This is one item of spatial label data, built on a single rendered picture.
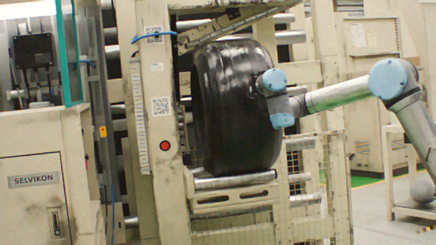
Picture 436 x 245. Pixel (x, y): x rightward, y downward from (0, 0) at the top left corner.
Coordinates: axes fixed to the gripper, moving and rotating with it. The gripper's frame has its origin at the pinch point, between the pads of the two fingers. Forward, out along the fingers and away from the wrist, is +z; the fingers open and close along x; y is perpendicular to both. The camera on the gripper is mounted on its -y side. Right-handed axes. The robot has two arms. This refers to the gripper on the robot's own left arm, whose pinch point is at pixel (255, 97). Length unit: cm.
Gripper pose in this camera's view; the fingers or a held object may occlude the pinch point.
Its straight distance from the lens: 223.6
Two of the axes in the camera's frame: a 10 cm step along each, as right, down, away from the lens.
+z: -1.4, 0.7, 9.9
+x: -9.8, 1.1, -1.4
